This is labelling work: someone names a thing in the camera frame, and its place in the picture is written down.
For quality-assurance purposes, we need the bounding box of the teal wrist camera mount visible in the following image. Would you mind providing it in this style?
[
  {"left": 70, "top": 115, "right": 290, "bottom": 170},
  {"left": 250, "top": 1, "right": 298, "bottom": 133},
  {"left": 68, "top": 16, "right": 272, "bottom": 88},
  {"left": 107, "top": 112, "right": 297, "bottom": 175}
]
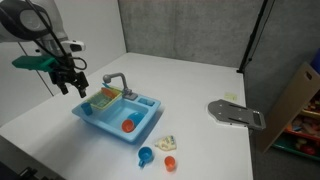
[{"left": 12, "top": 54, "right": 60, "bottom": 73}]

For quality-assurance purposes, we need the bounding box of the orange toy plate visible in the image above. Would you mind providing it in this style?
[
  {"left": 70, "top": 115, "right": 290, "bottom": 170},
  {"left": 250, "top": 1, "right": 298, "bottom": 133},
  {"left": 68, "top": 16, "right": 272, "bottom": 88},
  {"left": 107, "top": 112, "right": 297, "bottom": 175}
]
[{"left": 100, "top": 87, "right": 116, "bottom": 100}]

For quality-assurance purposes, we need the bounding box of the orange toy tumbler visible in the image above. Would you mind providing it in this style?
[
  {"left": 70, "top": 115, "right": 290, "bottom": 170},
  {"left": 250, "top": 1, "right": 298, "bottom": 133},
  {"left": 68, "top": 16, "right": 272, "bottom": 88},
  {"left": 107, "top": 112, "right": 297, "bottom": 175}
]
[{"left": 163, "top": 155, "right": 177, "bottom": 173}]

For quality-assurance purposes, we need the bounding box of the grey toy faucet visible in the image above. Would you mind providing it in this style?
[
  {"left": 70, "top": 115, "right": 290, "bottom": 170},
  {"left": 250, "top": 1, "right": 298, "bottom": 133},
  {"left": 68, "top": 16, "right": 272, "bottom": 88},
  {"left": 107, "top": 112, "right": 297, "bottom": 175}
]
[{"left": 102, "top": 72, "right": 139, "bottom": 102}]

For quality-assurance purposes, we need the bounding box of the cream toy soap bottle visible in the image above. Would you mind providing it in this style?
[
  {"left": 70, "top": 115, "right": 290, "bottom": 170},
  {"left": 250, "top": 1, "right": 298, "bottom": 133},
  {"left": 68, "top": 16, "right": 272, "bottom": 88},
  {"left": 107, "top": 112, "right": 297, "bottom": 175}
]
[{"left": 153, "top": 134, "right": 178, "bottom": 151}]

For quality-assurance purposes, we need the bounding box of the blue toy mug with handle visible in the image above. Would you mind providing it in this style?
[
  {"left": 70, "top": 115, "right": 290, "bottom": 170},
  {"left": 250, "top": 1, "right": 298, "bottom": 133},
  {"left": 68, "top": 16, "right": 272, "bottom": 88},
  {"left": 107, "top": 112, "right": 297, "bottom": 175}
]
[{"left": 137, "top": 146, "right": 155, "bottom": 168}]

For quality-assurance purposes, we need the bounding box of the light blue toy sink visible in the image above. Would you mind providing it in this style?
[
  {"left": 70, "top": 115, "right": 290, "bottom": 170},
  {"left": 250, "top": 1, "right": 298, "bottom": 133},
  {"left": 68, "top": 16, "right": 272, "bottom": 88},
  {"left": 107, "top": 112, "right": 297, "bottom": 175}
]
[{"left": 71, "top": 85, "right": 162, "bottom": 145}]

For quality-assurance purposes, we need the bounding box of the grey metal mounting plate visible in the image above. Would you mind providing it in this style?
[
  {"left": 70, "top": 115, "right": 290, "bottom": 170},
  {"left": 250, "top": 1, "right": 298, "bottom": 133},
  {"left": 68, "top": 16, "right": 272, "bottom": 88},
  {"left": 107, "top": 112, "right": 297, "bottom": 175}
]
[{"left": 207, "top": 98, "right": 267, "bottom": 132}]

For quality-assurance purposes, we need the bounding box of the blue cup in sink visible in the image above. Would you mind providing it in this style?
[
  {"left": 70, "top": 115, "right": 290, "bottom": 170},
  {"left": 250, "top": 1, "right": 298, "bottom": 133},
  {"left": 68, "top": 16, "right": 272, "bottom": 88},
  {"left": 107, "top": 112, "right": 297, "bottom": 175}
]
[{"left": 126, "top": 111, "right": 147, "bottom": 130}]

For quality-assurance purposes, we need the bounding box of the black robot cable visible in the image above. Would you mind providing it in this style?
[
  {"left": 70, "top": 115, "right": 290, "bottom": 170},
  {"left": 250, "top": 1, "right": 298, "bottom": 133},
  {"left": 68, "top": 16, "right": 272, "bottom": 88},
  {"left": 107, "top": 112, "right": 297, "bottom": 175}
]
[{"left": 24, "top": 0, "right": 88, "bottom": 72}]

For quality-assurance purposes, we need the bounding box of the black stand pole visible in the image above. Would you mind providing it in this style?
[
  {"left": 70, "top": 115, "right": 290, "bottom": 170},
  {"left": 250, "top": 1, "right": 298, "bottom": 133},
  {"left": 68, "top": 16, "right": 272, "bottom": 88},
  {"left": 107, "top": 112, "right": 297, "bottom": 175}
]
[{"left": 236, "top": 0, "right": 276, "bottom": 75}]

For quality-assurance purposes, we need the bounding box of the yellow toy drying rack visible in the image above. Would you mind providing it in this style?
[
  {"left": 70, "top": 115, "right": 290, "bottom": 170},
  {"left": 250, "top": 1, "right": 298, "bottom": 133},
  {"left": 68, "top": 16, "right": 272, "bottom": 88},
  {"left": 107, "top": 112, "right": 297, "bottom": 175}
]
[{"left": 87, "top": 87, "right": 123, "bottom": 112}]

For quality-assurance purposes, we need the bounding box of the small blue toy cup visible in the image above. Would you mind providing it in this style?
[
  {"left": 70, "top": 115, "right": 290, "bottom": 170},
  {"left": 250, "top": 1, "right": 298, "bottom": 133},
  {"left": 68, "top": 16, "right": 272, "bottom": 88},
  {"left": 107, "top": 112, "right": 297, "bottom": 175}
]
[{"left": 80, "top": 101, "right": 94, "bottom": 117}]

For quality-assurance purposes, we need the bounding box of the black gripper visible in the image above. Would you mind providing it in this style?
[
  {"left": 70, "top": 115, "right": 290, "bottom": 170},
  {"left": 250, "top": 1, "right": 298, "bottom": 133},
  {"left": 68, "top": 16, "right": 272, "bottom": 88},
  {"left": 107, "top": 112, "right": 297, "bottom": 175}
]
[{"left": 49, "top": 63, "right": 90, "bottom": 99}]

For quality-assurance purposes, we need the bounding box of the yellow sticky note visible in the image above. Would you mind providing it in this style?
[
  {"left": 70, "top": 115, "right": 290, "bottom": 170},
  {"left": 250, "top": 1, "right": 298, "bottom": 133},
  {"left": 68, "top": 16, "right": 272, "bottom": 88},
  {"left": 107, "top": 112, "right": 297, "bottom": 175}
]
[{"left": 223, "top": 92, "right": 239, "bottom": 102}]

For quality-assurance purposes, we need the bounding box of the orange toy cup with handle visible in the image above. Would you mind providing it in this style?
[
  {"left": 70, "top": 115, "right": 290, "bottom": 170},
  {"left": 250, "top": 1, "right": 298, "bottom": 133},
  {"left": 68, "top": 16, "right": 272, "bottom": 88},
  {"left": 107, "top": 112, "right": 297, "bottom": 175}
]
[{"left": 121, "top": 119, "right": 136, "bottom": 134}]

